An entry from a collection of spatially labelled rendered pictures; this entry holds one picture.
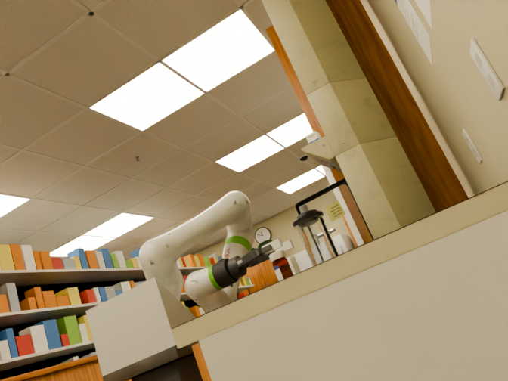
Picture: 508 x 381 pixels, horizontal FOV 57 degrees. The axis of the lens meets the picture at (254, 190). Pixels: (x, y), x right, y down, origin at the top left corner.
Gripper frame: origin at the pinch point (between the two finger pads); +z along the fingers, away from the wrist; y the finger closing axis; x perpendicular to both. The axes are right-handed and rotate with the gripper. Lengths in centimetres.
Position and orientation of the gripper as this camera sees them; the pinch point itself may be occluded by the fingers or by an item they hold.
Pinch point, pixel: (282, 244)
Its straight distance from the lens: 159.3
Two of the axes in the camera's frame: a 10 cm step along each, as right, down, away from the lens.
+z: 8.4, -4.6, -2.9
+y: 3.9, 1.3, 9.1
